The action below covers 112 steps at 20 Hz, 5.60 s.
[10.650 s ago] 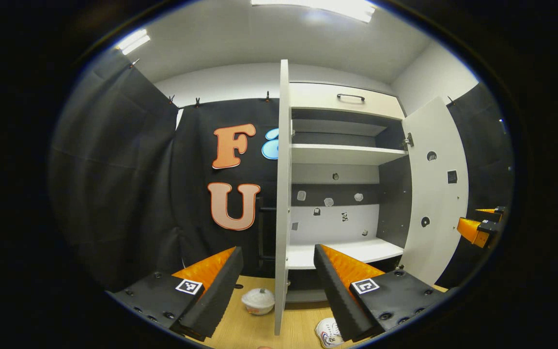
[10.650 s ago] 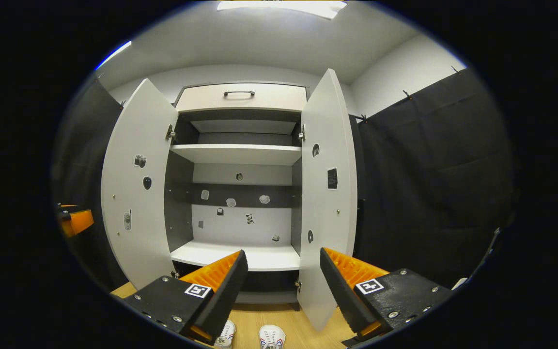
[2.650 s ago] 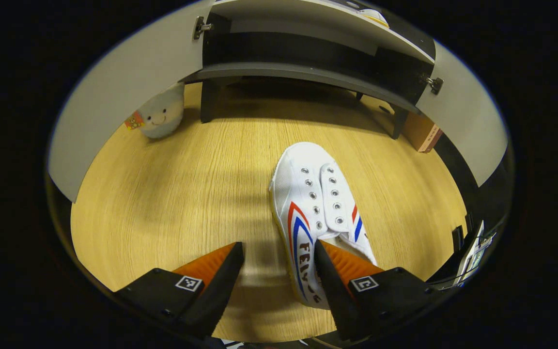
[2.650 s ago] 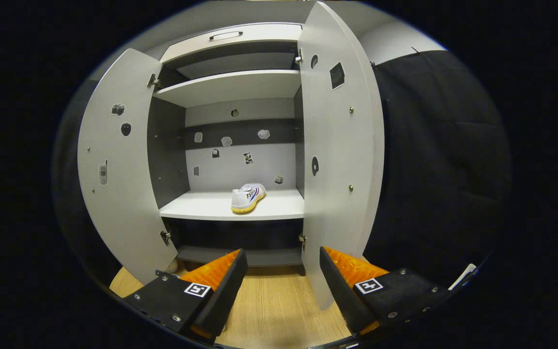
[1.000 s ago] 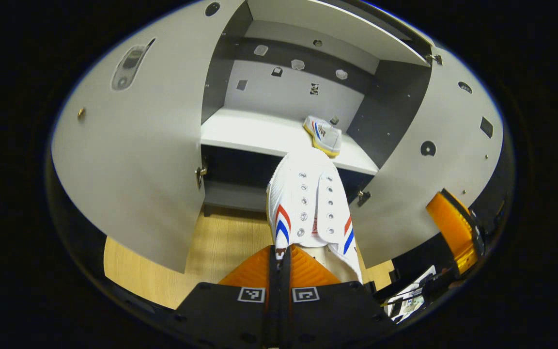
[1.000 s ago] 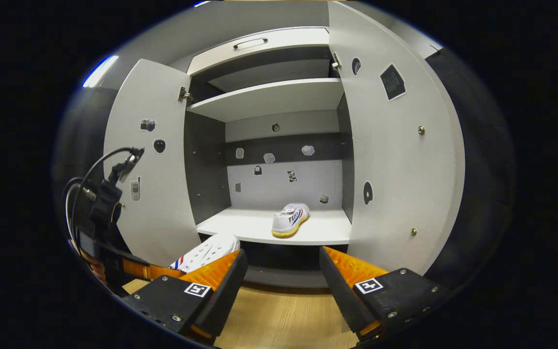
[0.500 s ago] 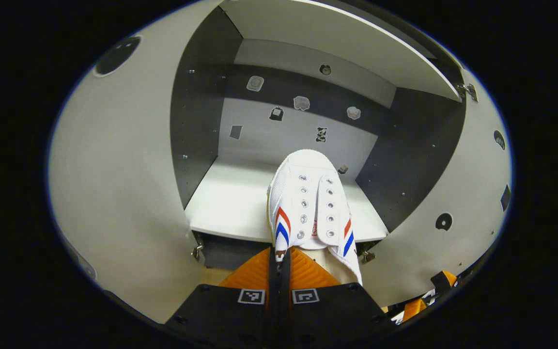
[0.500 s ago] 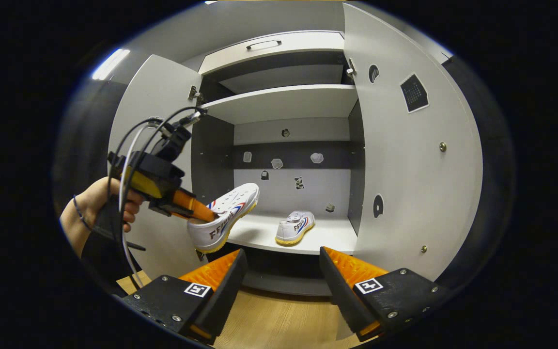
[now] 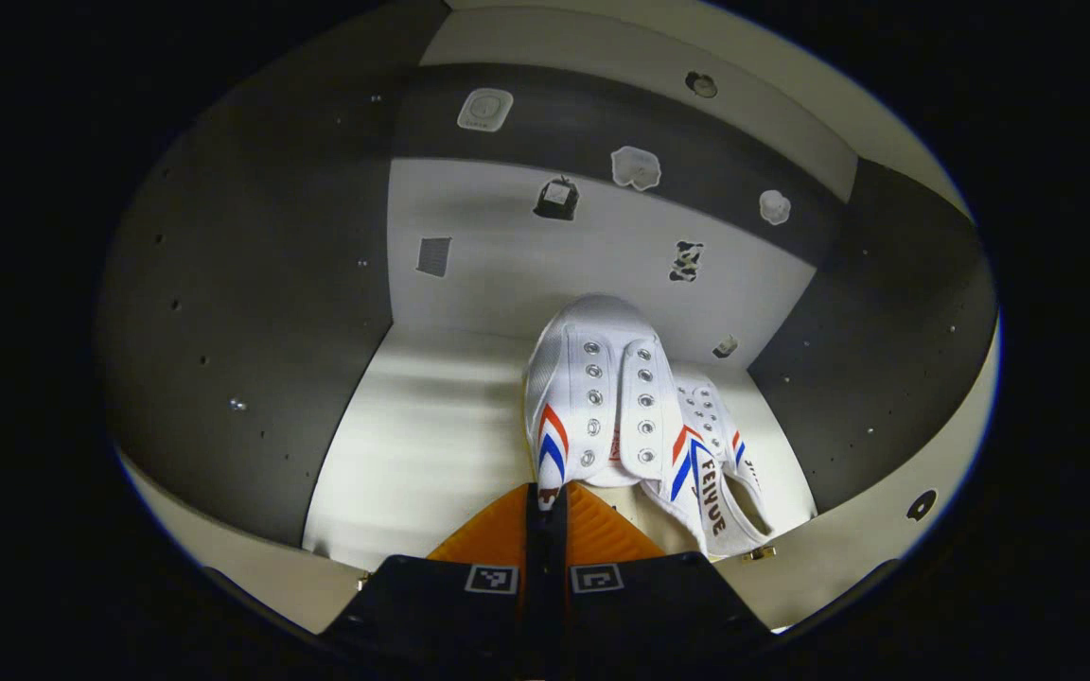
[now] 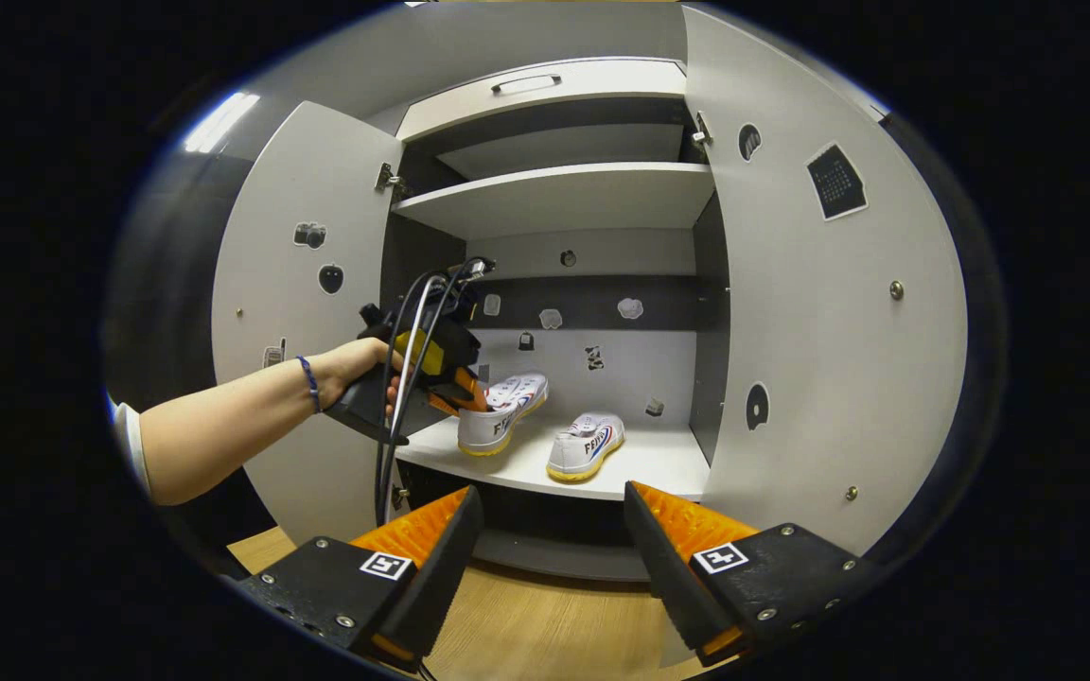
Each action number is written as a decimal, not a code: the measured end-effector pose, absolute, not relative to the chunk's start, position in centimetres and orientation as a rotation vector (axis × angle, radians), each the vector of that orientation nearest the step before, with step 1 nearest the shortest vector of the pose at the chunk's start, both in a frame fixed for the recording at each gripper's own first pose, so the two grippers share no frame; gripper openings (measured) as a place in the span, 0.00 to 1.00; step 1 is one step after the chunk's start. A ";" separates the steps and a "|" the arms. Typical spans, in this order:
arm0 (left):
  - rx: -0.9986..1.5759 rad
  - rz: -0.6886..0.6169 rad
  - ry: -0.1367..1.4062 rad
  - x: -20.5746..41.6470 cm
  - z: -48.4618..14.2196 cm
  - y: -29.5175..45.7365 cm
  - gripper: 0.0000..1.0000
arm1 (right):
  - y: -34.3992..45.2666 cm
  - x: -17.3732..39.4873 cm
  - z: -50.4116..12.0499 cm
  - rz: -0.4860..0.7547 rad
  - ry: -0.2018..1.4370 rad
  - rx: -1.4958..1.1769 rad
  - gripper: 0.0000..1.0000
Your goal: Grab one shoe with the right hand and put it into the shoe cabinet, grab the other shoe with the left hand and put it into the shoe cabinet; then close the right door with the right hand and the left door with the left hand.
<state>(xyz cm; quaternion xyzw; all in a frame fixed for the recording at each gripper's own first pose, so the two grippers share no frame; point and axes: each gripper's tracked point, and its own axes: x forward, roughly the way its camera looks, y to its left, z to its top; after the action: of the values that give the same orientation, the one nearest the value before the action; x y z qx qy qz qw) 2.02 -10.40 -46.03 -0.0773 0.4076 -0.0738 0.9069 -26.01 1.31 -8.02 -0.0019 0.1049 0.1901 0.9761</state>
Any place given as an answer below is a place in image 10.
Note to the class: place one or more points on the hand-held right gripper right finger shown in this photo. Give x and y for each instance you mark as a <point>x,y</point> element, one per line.
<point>668,577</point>

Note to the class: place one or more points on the person's white sleeve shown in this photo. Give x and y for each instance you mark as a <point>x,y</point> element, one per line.
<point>131,440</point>

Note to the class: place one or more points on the white shoe cabinet door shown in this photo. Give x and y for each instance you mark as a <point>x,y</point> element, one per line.
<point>318,189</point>
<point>838,378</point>

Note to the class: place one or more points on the ceiling light panel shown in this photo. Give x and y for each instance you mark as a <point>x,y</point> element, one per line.
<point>221,121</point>

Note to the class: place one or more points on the white canvas shoe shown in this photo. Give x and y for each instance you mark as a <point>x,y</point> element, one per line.
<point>507,426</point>
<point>583,454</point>

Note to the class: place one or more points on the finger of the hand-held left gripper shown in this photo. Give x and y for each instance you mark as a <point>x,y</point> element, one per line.
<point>465,388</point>

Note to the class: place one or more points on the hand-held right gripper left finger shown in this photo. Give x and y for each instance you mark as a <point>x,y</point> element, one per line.
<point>441,567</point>

